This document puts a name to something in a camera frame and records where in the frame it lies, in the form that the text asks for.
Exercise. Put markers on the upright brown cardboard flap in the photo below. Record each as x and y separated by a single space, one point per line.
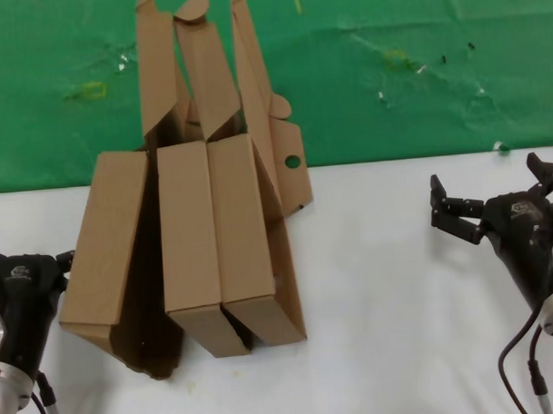
155 61
208 68
254 103

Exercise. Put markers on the green table cloth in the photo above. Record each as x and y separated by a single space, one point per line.
391 121

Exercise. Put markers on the plain brown paper box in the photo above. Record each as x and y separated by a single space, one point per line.
241 226
186 228

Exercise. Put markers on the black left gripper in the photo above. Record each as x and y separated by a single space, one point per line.
25 297

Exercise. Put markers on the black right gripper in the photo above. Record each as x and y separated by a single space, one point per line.
525 239

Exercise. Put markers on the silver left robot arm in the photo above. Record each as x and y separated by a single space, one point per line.
8 398

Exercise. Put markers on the large open cardboard carton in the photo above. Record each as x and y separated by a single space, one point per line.
299 188

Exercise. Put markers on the silver cloth clamp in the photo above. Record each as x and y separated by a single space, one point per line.
500 147

